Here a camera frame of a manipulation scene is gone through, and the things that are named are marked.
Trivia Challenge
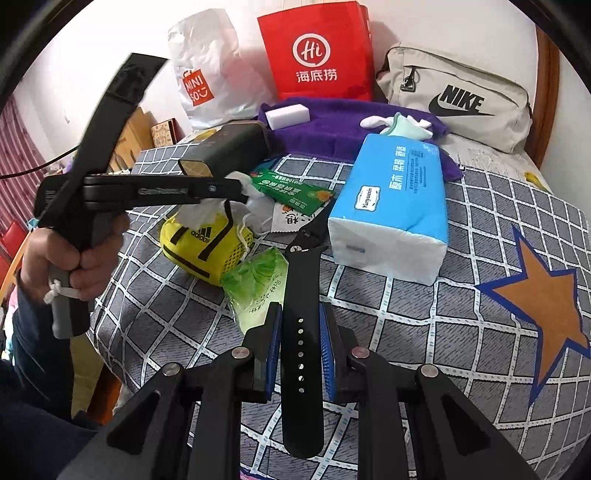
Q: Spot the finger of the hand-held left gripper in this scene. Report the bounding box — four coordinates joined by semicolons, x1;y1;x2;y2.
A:
124;174;251;205

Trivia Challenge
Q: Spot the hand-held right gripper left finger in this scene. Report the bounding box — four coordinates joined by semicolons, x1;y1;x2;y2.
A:
55;302;283;480

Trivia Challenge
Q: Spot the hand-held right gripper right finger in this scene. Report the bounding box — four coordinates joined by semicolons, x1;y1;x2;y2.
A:
321;302;541;480

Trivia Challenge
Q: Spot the yellow black packet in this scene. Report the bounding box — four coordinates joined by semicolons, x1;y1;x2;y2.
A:
159;203;254;287

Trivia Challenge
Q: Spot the dark green box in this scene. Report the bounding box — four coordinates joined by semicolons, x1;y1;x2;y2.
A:
178;121;269;179

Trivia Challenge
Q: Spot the black watch strap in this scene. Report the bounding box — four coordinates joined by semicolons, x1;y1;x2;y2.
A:
281;200;334;459

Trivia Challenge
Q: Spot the light green tissue packet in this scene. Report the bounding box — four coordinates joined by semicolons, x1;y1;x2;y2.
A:
221;247;289;334

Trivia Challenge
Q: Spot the green snack packet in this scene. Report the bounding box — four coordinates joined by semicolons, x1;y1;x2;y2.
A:
250;168;334;215

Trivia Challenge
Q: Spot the white printed packet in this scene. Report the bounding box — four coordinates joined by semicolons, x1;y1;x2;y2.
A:
265;203;324;234

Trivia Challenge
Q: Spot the blue tissue pack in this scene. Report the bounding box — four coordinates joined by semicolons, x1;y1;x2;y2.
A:
327;133;450;283

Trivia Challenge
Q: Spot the person's left forearm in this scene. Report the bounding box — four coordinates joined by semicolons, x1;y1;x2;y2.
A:
0;272;112;480

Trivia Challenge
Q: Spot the person's left hand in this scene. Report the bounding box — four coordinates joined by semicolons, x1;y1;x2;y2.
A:
21;215;131;302

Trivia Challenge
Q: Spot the tan cardboard box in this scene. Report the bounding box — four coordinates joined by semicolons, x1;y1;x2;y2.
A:
108;108;155;175

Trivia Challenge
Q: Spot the brown patterned box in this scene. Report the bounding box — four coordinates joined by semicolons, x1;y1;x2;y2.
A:
150;119;179;149

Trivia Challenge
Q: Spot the red striped curtain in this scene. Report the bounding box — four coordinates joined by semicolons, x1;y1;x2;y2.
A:
0;99;47;217

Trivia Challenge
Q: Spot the grey checkered blanket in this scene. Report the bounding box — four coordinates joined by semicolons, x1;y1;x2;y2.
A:
90;148;591;480

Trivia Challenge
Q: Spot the white eraser block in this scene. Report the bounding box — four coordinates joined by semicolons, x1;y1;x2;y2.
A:
265;105;311;131

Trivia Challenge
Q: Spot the white plastic shopping bag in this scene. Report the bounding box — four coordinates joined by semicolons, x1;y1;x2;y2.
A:
167;8;278;131

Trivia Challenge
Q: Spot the red plastic stool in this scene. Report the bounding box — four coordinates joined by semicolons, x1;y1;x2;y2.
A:
0;220;27;278

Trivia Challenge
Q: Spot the purple towel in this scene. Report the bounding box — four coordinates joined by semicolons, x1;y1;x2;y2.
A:
257;97;465;183

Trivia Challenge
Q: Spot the red paper bag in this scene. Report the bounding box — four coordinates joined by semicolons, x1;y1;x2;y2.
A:
256;0;374;103

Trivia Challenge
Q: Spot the mint green cloth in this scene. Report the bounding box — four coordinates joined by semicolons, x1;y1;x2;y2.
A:
381;113;435;142

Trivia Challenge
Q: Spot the beige sling bag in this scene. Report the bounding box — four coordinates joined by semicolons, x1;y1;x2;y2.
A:
375;44;534;154

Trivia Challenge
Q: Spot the white fruit print bed sheet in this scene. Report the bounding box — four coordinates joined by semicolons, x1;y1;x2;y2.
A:
443;147;555;192

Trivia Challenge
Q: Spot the wooden headboard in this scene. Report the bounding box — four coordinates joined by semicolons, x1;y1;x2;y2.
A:
534;23;562;169

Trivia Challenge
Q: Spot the black cable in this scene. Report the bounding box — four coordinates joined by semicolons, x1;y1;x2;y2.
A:
0;157;80;180

